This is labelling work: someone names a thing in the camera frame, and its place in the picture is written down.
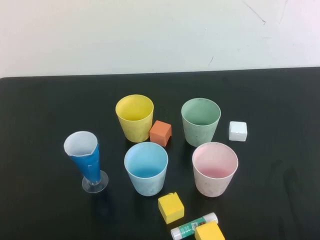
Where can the blue conical glass, clear foot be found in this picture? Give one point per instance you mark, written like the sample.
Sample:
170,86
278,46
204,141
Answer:
87,165

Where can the light blue plastic cup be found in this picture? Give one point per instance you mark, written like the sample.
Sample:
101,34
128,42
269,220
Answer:
147,185

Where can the green plastic cup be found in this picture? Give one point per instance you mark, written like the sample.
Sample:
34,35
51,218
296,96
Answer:
197,135

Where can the white foam cube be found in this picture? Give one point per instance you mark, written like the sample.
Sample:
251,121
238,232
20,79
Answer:
238,131

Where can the green-labelled white glue stick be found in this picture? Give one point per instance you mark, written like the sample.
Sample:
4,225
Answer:
185,228

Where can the orange foam cube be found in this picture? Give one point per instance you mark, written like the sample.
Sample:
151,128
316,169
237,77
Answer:
160,132

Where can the yellow plastic cup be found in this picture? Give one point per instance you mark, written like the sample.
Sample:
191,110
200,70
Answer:
132,130

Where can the plain yellow cube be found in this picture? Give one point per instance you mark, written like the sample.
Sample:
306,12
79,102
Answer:
208,232

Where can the yellow cube with chipped edge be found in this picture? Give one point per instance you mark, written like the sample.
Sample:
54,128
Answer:
171,208

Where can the pink plastic cup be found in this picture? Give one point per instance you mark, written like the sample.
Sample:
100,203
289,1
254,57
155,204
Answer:
212,185

